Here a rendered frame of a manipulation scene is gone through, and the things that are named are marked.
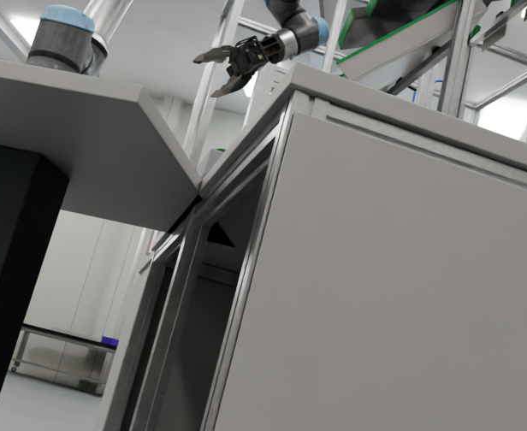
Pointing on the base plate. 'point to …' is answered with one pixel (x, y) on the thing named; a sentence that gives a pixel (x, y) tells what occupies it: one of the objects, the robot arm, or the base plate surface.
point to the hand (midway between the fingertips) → (204, 79)
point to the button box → (209, 162)
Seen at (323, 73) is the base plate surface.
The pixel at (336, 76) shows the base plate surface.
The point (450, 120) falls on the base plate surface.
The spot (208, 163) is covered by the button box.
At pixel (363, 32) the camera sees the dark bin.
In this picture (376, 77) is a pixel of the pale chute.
